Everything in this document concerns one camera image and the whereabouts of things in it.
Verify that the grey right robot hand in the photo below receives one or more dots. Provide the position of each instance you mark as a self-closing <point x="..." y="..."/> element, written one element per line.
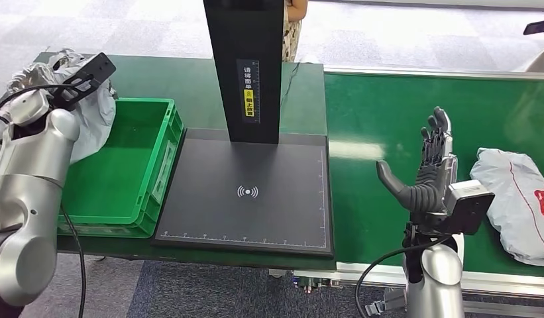
<point x="427" y="193"/>

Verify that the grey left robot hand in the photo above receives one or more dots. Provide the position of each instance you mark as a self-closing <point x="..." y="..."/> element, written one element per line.
<point x="32" y="79"/>

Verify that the grey package with red print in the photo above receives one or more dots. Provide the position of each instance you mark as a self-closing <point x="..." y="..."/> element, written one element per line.
<point x="94" y="118"/>

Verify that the grey package with red stripe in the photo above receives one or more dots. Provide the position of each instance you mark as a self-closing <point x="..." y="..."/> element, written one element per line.
<point x="513" y="202"/>

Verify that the green plastic basket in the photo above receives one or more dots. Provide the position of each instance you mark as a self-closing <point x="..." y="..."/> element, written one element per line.
<point x="118" y="175"/>

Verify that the black weighing platform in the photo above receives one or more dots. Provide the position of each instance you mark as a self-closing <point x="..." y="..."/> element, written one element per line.
<point x="263" y="215"/>

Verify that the green conveyor belt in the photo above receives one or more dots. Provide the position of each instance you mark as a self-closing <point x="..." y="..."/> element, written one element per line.
<point x="386" y="101"/>

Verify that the grey metal clamp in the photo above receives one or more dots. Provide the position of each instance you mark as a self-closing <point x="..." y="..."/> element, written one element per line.
<point x="386" y="305"/>

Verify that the green table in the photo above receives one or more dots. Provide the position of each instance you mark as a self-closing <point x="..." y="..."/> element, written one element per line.
<point x="166" y="79"/>

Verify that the conveyor connector block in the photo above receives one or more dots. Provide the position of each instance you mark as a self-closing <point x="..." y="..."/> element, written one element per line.
<point x="313" y="283"/>

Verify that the person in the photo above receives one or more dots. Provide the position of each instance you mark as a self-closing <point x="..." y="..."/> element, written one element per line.
<point x="293" y="30"/>
<point x="541" y="63"/>

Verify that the smartphone with red case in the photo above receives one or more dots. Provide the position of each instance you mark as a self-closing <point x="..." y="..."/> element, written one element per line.
<point x="537" y="27"/>

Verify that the black and yellow label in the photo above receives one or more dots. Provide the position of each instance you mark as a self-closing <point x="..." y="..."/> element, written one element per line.
<point x="249" y="94"/>

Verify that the black scale column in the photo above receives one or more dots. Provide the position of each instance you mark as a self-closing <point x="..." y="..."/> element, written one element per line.
<point x="243" y="35"/>

